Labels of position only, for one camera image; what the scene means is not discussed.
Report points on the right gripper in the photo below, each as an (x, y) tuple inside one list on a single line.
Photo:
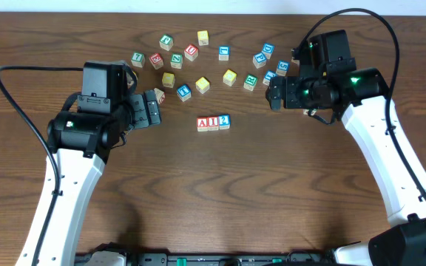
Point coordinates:
[(291, 100)]

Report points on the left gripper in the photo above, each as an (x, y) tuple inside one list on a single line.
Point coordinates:
[(140, 118)]

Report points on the red A block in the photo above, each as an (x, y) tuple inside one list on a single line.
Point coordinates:
[(202, 124)]

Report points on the red I block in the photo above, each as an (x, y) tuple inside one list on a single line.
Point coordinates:
[(213, 123)]

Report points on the blue 2 block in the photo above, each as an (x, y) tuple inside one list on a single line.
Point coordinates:
[(224, 122)]

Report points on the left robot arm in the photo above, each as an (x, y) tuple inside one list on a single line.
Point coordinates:
[(79, 140)]

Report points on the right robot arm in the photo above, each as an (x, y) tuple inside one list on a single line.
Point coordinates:
[(329, 79)]

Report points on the plain wooden red block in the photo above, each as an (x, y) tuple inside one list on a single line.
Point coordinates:
[(160, 95)]

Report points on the green J block right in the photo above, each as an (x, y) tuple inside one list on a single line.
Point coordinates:
[(309, 112)]

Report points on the green j block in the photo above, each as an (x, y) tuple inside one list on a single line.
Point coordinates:
[(166, 42), (309, 112)]

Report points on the blue 5 block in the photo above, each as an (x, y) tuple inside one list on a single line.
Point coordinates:
[(282, 68)]

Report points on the blue D block right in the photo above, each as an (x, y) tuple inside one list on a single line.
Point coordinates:
[(295, 61)]

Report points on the blue d block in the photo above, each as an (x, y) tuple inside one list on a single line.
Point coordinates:
[(295, 61), (268, 50)]

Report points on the blue T block right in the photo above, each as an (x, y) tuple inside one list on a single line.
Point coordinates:
[(268, 76)]

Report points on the blue t block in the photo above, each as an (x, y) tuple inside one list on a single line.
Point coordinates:
[(268, 76), (184, 92)]

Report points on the yellow block left middle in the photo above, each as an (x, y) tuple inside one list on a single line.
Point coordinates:
[(168, 80)]

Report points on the blue T block left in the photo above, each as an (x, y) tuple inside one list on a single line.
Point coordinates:
[(184, 92)]

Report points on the green R block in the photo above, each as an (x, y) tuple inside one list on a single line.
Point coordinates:
[(250, 82)]

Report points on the blue P block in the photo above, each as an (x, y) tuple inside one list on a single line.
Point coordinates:
[(259, 60)]

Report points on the green 7 block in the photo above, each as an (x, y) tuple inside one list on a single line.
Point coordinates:
[(138, 59)]

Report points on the red E block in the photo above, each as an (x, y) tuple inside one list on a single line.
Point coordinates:
[(156, 60)]

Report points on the blue D block left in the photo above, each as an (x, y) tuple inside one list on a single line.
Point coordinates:
[(268, 50)]

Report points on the green Z block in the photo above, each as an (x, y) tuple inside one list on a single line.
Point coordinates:
[(176, 61)]

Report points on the yellow block centre left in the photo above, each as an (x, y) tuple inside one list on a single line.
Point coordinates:
[(202, 85)]

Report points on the green J block top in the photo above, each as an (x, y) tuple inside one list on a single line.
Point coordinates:
[(166, 42)]

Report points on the red U block left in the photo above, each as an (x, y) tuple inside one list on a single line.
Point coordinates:
[(191, 52)]

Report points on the yellow block top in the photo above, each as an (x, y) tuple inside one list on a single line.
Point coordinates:
[(203, 37)]

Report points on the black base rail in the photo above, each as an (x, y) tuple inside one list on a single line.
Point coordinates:
[(110, 257)]

